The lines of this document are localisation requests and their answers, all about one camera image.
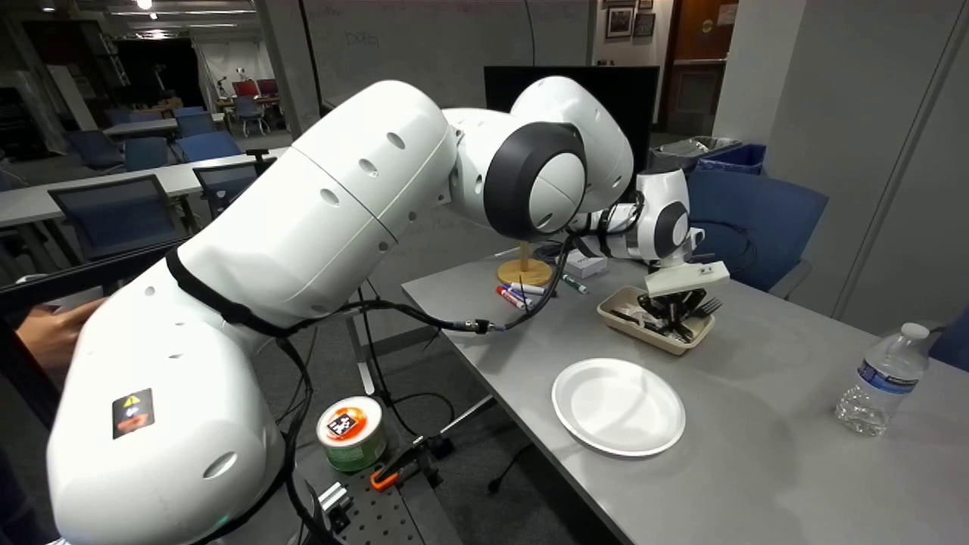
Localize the green white tape roll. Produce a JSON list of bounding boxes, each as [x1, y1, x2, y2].
[[314, 392, 391, 479]]

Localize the blue bin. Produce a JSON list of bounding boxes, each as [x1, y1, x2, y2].
[[694, 140, 768, 176]]

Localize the red marker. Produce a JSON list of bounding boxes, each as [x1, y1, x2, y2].
[[494, 284, 534, 312]]

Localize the small white box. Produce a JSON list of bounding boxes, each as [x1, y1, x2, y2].
[[562, 248, 613, 282]]

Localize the clear plastic water bottle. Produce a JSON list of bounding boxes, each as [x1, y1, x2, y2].
[[834, 320, 934, 443]]

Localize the orange handled clamp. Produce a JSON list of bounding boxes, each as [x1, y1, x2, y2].
[[365, 433, 452, 495]]

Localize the bowl with food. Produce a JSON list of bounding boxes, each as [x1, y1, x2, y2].
[[494, 238, 558, 290]]

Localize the framed wall pictures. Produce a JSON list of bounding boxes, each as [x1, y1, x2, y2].
[[599, 0, 659, 43]]

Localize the beige cutlery tray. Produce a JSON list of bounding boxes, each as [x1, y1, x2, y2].
[[595, 288, 721, 357]]

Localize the white desk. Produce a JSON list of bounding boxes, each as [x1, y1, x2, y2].
[[0, 148, 276, 229]]

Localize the black perforated breadboard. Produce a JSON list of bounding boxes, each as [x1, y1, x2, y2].
[[337, 480, 478, 545]]

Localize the black plastic fork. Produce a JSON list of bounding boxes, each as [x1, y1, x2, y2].
[[614, 303, 668, 329]]

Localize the operator hand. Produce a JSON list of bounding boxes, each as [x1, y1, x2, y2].
[[12, 296, 108, 389]]

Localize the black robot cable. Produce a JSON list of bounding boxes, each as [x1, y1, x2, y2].
[[164, 214, 648, 545]]

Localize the silver metal clamp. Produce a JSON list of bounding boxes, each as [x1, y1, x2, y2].
[[314, 479, 355, 518]]

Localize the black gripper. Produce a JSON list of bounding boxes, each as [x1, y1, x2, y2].
[[659, 284, 724, 341]]

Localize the white paper plate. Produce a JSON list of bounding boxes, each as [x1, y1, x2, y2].
[[549, 355, 689, 459]]

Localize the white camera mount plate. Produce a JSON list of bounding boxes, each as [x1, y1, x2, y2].
[[646, 258, 732, 298]]

